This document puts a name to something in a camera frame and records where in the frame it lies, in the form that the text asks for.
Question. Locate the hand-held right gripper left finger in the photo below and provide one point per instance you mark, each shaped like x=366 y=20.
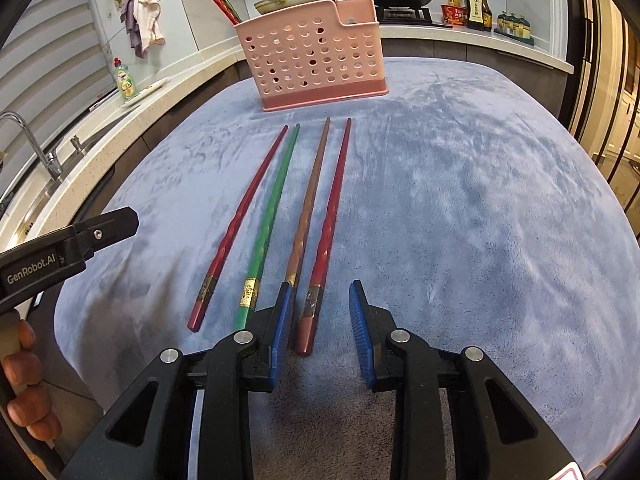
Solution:
x=282 y=320

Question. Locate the pink hanging cloth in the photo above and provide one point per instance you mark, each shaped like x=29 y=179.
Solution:
x=149 y=20

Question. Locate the chrome faucet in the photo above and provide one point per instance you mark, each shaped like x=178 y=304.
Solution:
x=42 y=145

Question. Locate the green chopstick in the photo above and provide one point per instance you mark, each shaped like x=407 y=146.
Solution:
x=270 y=215

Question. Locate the window blinds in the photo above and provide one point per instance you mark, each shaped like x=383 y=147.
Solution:
x=50 y=45

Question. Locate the black gas stove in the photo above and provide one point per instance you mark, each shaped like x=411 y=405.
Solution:
x=406 y=14

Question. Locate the seasoning jar set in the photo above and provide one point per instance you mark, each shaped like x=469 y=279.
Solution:
x=515 y=27

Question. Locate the pink perforated utensil holder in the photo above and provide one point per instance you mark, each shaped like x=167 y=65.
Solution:
x=310 y=60

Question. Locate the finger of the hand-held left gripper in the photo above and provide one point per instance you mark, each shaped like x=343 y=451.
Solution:
x=110 y=227

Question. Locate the green dish soap bottle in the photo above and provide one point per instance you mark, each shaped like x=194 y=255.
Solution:
x=126 y=82

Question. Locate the red noodle cup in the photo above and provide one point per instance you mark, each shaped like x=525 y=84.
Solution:
x=452 y=15

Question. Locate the dark soy sauce bottle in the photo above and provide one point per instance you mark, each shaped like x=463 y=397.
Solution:
x=477 y=10

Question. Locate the purple hanging cloth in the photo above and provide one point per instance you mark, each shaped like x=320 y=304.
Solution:
x=131 y=25

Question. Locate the person's left hand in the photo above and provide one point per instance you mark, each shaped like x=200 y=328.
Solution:
x=25 y=365

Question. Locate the brown chopstick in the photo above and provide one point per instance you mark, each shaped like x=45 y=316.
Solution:
x=307 y=210

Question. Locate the glass sliding door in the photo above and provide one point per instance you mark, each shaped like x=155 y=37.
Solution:
x=605 y=60

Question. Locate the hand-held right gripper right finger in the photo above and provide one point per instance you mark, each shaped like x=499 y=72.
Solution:
x=361 y=330

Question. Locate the white kitchen counter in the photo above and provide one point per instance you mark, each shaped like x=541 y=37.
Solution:
x=500 y=52

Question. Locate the blue plush blanket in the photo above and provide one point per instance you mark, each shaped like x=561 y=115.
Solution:
x=475 y=210

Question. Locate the white tray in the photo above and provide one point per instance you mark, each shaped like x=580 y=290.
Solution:
x=147 y=91

